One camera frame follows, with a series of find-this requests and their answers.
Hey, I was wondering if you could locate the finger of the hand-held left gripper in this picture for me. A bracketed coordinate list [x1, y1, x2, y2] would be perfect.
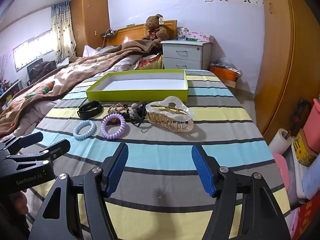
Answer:
[5, 139, 71, 168]
[0, 132, 44, 155]

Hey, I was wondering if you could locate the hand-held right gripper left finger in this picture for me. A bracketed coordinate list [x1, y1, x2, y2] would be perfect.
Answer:
[29, 142, 129, 240]

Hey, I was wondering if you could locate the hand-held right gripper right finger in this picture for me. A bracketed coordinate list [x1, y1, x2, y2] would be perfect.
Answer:
[191, 144, 292, 240]

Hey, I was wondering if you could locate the blue spiral hair tie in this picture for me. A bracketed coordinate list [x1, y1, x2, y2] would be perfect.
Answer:
[73, 120, 97, 140]

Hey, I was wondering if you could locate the purple spiral hair tie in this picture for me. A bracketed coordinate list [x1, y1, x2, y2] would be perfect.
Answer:
[101, 114, 126, 140]

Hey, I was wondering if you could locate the black wrist band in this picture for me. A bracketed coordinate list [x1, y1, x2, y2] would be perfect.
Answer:
[77, 101, 103, 119]

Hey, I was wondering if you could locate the large translucent hair claw clip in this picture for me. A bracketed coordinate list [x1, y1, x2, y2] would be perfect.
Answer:
[145, 96, 195, 133]

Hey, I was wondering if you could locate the black hair tie grey charm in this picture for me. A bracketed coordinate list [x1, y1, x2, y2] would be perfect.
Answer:
[129, 110, 150, 130]

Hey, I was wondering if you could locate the green cardboard box tray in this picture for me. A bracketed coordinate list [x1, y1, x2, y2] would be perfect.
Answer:
[86, 69, 188, 103]

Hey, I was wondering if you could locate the person's left hand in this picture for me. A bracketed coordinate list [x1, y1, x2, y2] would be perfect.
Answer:
[14, 190, 28, 215]

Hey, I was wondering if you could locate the striped bed sheet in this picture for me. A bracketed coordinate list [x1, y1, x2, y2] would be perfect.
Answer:
[24, 69, 292, 240]

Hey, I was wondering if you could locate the cluttered low shelf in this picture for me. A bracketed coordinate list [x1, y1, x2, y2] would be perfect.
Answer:
[0, 79, 22, 110]

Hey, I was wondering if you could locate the dark monitor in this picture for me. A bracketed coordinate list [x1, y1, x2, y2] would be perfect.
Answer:
[26, 58, 44, 83]

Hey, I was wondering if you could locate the brown patterned blanket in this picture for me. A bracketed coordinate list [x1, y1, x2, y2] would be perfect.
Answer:
[0, 40, 163, 138]

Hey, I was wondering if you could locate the pink round pad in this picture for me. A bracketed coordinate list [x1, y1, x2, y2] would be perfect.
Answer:
[272, 153, 290, 195]

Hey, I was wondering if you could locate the white paper roll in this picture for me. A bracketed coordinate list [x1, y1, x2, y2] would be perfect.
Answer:
[267, 128, 294, 155]

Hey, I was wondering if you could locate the window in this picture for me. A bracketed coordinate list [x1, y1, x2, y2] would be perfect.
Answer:
[12, 29, 57, 73]

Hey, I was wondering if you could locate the orange storage box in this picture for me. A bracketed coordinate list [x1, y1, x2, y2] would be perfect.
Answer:
[209, 65, 242, 83]

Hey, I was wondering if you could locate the yellow printed box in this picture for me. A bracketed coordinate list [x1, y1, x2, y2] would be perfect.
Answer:
[292, 129, 318, 167]

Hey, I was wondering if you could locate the white quilt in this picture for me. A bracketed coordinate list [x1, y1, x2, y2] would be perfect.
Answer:
[82, 45, 143, 74]

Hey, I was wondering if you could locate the dotted curtain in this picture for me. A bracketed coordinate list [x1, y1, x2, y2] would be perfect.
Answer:
[51, 1, 77, 64]

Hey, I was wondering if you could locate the pile of plastic bags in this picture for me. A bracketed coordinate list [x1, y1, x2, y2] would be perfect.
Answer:
[212, 56, 240, 70]

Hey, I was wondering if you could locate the yellow red pillow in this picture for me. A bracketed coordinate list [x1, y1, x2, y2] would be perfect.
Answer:
[135, 54, 164, 70]

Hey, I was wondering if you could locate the red printed box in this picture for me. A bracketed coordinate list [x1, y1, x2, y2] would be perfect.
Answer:
[291, 197, 320, 240]

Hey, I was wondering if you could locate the grey drawer nightstand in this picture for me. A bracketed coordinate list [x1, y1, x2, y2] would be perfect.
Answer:
[160, 39, 213, 70]

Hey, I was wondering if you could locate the pink plastic container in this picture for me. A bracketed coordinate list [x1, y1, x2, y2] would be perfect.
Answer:
[306, 98, 320, 154]

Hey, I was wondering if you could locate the large wooden wardrobe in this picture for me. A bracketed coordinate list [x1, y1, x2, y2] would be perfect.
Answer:
[254, 0, 320, 143]

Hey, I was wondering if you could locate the small wooden wardrobe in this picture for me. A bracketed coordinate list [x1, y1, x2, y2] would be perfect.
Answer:
[69, 0, 110, 58]

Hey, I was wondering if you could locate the pink floral tissue box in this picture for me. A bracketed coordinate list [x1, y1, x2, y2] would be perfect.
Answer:
[186, 31, 215, 43]

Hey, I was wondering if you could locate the wooden headboard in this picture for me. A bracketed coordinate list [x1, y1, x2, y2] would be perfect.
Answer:
[106, 20, 178, 48]

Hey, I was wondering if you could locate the brown teddy bear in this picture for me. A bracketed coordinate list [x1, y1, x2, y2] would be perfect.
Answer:
[142, 14, 170, 49]

